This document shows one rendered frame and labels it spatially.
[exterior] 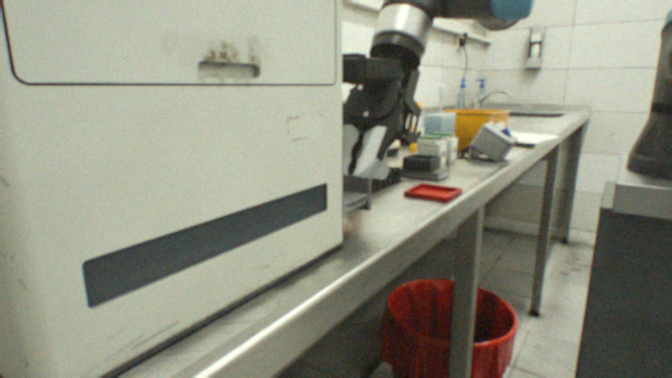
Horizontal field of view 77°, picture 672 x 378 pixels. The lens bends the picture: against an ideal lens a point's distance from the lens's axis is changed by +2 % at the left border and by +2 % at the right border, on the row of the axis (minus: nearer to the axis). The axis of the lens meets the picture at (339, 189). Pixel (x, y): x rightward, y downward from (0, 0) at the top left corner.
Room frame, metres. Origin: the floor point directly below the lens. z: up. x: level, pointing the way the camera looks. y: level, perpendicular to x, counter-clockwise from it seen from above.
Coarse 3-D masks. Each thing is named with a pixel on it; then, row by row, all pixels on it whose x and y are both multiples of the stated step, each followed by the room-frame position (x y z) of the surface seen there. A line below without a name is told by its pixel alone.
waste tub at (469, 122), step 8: (448, 112) 1.07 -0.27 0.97; (456, 112) 1.06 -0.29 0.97; (464, 112) 1.05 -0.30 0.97; (472, 112) 1.16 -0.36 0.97; (480, 112) 1.15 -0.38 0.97; (488, 112) 1.14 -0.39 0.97; (496, 112) 1.12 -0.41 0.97; (504, 112) 1.07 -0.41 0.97; (456, 120) 1.06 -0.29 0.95; (464, 120) 1.04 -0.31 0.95; (472, 120) 1.03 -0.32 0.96; (480, 120) 1.02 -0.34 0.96; (488, 120) 1.01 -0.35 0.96; (496, 120) 1.03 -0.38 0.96; (504, 120) 1.08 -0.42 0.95; (456, 128) 1.06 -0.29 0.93; (464, 128) 1.04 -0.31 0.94; (472, 128) 1.03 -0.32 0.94; (480, 128) 1.02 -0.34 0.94; (504, 128) 1.09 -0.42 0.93; (456, 136) 1.06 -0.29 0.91; (464, 136) 1.04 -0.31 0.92; (472, 136) 1.03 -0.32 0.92; (464, 144) 1.04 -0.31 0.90; (464, 152) 1.04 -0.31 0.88; (480, 152) 1.02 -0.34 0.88
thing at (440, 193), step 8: (424, 184) 0.67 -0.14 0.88; (432, 184) 0.67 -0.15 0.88; (408, 192) 0.62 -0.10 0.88; (416, 192) 0.64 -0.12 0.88; (424, 192) 0.64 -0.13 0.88; (432, 192) 0.64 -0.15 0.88; (440, 192) 0.64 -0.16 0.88; (448, 192) 0.64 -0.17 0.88; (456, 192) 0.62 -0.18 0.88; (432, 200) 0.60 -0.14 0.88; (440, 200) 0.59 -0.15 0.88; (448, 200) 0.59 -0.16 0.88
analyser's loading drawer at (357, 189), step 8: (344, 176) 0.50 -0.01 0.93; (352, 176) 0.49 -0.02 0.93; (360, 176) 0.49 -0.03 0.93; (344, 184) 0.50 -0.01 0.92; (352, 184) 0.49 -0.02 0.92; (360, 184) 0.48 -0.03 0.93; (368, 184) 0.48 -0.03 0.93; (344, 192) 0.49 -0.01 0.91; (352, 192) 0.49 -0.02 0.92; (360, 192) 0.48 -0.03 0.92; (368, 192) 0.48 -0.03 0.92; (344, 200) 0.45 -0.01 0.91; (352, 200) 0.45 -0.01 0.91; (360, 200) 0.46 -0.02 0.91; (368, 200) 0.48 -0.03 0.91; (344, 208) 0.43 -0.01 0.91; (352, 208) 0.46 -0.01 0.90; (360, 208) 0.48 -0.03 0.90; (368, 208) 0.48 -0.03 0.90
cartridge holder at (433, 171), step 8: (408, 160) 0.76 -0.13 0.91; (416, 160) 0.75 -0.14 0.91; (424, 160) 0.74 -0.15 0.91; (432, 160) 0.74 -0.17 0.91; (408, 168) 0.76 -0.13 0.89; (416, 168) 0.75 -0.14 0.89; (424, 168) 0.74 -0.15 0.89; (432, 168) 0.74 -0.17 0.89; (440, 168) 0.77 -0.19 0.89; (408, 176) 0.76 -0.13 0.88; (416, 176) 0.75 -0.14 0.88; (424, 176) 0.74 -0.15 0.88; (432, 176) 0.73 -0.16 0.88; (440, 176) 0.73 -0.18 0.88
